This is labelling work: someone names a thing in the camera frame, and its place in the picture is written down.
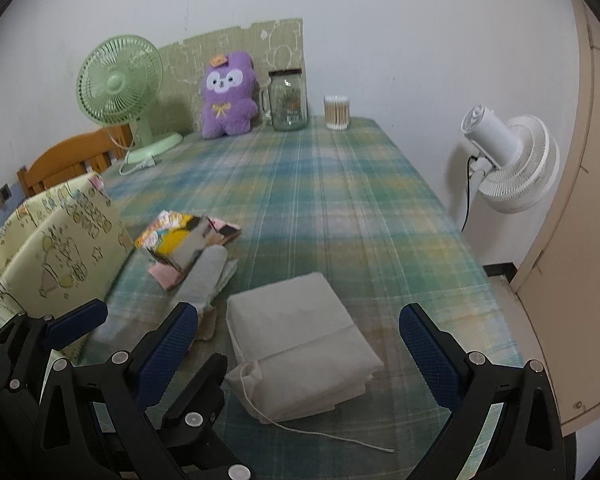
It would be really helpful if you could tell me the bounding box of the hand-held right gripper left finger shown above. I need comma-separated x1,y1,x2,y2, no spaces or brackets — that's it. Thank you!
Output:
30,301,199,480

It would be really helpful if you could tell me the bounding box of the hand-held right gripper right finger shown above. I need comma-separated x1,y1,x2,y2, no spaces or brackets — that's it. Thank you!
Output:
399,303,566,480

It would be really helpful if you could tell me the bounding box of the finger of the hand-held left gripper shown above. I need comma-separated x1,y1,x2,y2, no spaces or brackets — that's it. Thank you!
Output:
0,299,109,398
162,352,251,480

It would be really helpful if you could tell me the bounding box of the yellow printed storage box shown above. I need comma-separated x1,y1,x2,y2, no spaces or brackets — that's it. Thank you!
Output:
0,171,136,356

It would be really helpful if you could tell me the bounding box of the white drawstring cloth bag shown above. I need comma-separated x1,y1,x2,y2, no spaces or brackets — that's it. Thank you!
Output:
225,271,396,453

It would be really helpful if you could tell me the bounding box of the pink packet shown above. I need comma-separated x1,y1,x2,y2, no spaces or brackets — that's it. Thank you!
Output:
147,260,186,291

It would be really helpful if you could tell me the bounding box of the white rolled cloth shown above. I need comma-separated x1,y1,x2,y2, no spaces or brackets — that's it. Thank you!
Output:
177,245,238,311

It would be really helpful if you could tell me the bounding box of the black metal bar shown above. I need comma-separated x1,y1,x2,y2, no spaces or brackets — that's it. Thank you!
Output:
482,261,518,281

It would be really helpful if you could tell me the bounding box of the colourful snack packet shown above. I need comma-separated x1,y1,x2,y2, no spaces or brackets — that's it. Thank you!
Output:
134,210,243,267

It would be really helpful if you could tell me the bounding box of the plaid tablecloth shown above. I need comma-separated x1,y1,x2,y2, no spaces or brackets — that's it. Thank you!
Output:
77,116,523,480

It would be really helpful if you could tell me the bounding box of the beige door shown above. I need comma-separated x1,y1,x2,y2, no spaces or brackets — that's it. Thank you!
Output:
510,0,600,436

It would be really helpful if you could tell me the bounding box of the white fan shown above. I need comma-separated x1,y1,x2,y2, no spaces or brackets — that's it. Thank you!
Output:
461,105,561,214

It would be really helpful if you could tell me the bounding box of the green desk fan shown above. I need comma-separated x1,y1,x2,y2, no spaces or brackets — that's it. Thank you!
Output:
76,34,183,162

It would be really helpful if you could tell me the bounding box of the purple plush toy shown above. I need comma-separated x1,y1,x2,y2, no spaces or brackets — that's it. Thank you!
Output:
200,50,259,140

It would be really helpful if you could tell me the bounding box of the cotton swab container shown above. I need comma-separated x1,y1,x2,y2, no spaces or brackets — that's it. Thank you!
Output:
323,95,351,131

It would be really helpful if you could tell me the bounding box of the glass jar mug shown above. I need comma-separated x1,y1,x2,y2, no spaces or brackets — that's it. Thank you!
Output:
260,68,309,132

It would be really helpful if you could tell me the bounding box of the green patterned board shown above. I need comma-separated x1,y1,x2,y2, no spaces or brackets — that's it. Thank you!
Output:
156,17,306,136

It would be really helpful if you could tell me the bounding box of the black fan cable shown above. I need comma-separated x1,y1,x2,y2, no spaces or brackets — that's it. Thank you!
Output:
461,155,481,232

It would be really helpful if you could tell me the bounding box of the green fan cord with plug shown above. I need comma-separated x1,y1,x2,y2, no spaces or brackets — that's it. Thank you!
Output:
119,152,158,176

